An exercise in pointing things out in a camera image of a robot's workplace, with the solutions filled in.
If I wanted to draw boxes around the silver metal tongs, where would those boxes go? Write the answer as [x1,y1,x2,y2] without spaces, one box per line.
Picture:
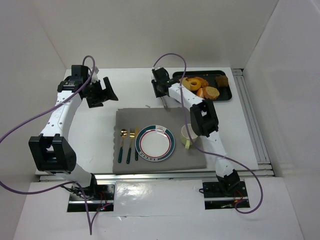
[160,95,169,111]

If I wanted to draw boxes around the small orange bread roll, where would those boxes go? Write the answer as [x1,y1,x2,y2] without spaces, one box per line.
[196,87,205,99]

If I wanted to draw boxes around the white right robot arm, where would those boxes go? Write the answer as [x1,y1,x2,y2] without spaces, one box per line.
[151,73,240,193]

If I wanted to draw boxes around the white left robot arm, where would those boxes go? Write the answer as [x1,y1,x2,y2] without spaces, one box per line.
[28,76,118,197]

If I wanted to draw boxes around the seeded bread slice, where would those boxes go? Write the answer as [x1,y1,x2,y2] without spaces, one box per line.
[179,77,191,91]

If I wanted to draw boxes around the brown crust bread slice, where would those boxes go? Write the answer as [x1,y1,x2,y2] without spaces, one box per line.
[202,86,220,100]

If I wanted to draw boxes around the dark brown bread chunk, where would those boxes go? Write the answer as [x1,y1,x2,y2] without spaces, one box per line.
[215,75,229,88]

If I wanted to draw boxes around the orange glazed donut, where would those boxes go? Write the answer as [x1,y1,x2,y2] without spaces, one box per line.
[188,78,202,92]

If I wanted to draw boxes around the grey cloth placemat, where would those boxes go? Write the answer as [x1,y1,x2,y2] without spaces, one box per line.
[112,107,207,174]

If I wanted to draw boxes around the white plate green red rim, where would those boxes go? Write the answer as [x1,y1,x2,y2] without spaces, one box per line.
[136,125,176,162]

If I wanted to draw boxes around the pale green mug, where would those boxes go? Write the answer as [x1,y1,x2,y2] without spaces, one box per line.
[180,123,198,149]

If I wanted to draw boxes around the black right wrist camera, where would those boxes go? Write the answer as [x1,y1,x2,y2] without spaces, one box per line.
[151,66,169,81]

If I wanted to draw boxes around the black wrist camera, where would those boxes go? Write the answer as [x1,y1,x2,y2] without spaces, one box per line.
[70,65,90,83]
[151,66,169,81]

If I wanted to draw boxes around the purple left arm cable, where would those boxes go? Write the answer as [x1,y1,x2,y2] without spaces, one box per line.
[0,55,98,236]

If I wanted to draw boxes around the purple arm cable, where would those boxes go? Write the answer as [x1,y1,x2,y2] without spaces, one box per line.
[152,52,264,215]
[0,55,98,236]

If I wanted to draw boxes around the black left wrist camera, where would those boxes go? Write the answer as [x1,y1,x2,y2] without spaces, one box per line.
[70,65,90,83]

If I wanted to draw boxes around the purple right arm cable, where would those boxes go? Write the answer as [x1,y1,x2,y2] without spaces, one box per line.
[152,52,264,215]

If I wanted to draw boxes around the gold spoon green handle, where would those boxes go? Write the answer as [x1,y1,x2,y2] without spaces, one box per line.
[117,129,128,163]

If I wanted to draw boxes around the gold fork green handle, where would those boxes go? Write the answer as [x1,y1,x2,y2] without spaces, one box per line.
[126,128,136,164]

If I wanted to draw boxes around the gold knife green handle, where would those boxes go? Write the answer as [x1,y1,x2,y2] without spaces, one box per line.
[134,127,139,161]

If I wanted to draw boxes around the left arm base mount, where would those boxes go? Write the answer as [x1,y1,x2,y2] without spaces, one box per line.
[65,183,116,213]

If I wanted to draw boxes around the aluminium rail front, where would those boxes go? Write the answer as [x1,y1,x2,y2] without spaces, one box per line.
[39,168,275,182]

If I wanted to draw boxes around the aluminium rail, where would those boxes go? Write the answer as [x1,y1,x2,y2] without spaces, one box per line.
[231,68,273,171]
[39,168,275,182]

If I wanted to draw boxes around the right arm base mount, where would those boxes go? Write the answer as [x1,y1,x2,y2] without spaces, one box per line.
[198,181,250,210]

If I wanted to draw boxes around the aluminium rail right side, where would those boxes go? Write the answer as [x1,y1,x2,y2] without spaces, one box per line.
[231,68,273,171]

